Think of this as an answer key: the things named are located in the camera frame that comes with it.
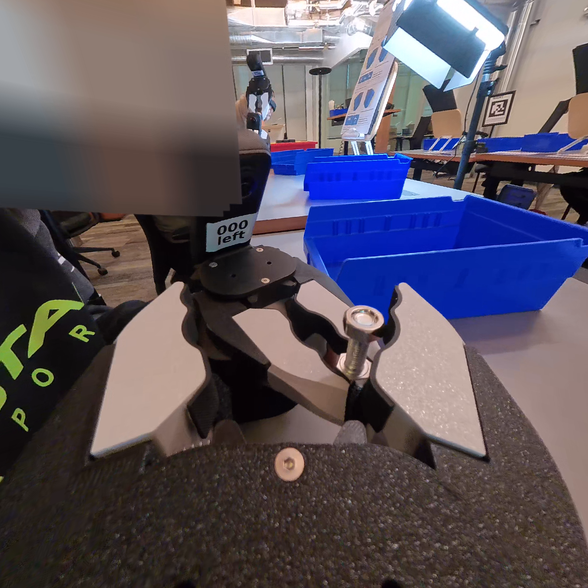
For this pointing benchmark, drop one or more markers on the dark blue bag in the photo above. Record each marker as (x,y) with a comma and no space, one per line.
(516,197)

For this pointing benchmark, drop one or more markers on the long wooden desk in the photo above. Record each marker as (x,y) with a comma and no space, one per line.
(533,158)

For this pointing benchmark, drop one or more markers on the black office chair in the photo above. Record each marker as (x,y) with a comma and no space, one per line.
(87,243)

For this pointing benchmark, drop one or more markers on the red plastic bin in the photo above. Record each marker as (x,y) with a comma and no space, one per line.
(292,146)

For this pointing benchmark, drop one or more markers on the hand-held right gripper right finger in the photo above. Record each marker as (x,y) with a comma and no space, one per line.
(432,377)

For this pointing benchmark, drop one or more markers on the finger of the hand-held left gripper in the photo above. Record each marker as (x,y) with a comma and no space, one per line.
(285,354)
(322,299)

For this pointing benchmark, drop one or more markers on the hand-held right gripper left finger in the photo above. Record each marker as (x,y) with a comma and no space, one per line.
(152,377)

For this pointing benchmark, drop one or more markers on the roll-up banner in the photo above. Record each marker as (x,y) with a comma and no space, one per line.
(367,87)

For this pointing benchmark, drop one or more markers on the studio light on stand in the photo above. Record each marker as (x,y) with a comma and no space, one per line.
(441,37)

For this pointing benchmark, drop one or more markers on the blue plastic bin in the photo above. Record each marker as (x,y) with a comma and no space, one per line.
(294,163)
(358,179)
(533,142)
(459,276)
(441,144)

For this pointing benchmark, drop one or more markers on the black printed shirt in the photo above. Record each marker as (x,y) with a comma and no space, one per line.
(37,367)

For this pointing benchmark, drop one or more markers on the silver hex bolt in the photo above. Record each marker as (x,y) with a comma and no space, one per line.
(354,356)

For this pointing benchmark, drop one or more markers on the black floor lamp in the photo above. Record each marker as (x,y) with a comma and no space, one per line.
(320,71)

